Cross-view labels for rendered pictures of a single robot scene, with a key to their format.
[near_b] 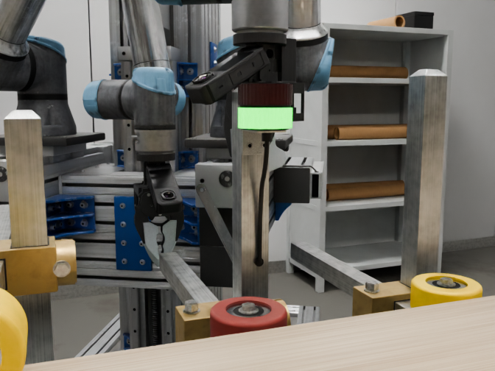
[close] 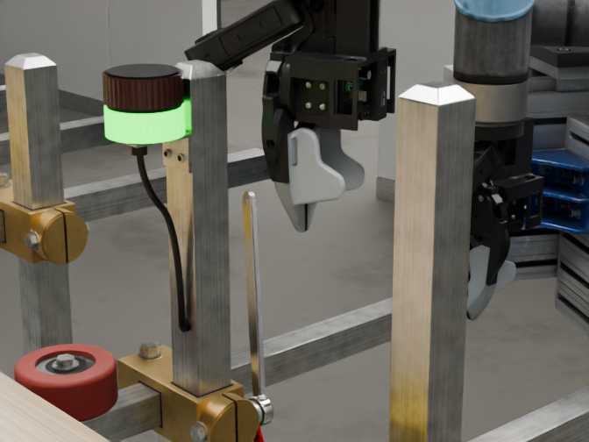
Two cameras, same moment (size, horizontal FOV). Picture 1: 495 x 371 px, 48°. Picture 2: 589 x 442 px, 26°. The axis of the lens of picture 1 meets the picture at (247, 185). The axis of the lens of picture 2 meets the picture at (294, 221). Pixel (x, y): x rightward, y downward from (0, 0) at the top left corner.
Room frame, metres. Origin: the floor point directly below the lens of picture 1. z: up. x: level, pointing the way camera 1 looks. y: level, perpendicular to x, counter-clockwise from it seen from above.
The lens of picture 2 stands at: (0.38, -0.93, 1.32)
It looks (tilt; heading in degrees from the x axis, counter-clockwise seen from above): 18 degrees down; 69
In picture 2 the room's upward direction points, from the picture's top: straight up
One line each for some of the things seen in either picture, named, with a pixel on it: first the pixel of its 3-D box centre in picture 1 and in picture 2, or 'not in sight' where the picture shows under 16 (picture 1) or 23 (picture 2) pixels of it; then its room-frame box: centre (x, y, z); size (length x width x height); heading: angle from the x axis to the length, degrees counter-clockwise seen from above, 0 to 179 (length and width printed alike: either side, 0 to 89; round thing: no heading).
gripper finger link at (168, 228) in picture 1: (165, 239); (494, 277); (1.03, 0.16, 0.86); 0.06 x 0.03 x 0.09; 20
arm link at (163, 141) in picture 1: (154, 141); (487, 99); (1.02, 0.17, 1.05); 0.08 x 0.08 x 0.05
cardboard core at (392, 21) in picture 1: (384, 25); not in sight; (3.58, -0.85, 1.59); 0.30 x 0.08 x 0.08; 22
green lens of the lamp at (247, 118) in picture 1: (265, 117); (145, 119); (0.62, -0.02, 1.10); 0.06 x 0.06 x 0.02
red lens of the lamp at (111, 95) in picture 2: (265, 94); (143, 87); (0.62, -0.02, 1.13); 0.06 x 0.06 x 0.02
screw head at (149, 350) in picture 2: (191, 306); (149, 350); (0.64, 0.07, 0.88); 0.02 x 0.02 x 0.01
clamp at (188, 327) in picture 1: (233, 326); (183, 402); (0.65, 0.02, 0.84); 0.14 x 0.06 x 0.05; 110
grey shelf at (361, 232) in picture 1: (366, 156); not in sight; (3.53, -0.76, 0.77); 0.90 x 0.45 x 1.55; 112
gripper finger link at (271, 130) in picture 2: not in sight; (285, 125); (0.73, -0.02, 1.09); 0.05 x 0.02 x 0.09; 40
